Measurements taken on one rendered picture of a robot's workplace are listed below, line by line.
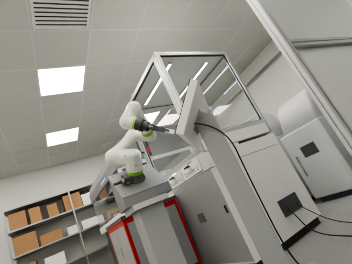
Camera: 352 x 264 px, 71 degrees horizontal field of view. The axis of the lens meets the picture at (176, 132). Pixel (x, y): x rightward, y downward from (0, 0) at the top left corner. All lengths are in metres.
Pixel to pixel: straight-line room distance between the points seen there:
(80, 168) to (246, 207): 5.63
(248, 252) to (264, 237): 0.63
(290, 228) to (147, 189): 1.23
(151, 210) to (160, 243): 0.23
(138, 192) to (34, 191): 4.88
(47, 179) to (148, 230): 4.96
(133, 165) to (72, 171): 4.84
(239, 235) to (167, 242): 0.54
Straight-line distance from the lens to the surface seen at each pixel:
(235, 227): 2.02
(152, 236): 1.87
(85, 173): 6.65
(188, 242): 2.51
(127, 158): 1.88
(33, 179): 6.65
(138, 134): 2.26
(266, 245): 1.44
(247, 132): 2.44
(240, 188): 1.41
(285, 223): 2.35
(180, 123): 1.30
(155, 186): 1.90
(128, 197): 1.84
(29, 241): 5.95
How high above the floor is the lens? 0.58
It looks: 17 degrees up
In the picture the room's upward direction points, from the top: 25 degrees counter-clockwise
